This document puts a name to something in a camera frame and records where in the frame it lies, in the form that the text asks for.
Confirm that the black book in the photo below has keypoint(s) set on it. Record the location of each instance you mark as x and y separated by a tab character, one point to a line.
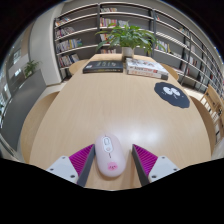
103	66

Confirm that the grey shelf unit with books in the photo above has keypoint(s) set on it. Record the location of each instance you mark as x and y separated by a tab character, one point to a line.
76	30

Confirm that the slatted light wooden chair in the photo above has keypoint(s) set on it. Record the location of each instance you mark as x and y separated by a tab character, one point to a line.
213	100

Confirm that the green potted plant, white pot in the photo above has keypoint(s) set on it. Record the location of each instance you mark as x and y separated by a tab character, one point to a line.
128	36

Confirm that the pink computer mouse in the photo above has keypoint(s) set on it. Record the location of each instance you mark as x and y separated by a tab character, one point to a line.
110	156

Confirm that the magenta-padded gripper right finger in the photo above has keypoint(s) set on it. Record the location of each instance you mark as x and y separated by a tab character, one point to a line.
161	166

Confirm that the white book with dark spine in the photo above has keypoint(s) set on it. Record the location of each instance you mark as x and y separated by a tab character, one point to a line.
146	74

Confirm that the small distant potted plant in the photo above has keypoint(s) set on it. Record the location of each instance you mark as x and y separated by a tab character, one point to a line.
30	67

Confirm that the black sheep-shaped mouse pad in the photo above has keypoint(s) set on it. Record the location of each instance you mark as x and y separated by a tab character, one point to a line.
171	95

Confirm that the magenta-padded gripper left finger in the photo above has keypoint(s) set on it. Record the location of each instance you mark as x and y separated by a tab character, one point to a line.
63	166

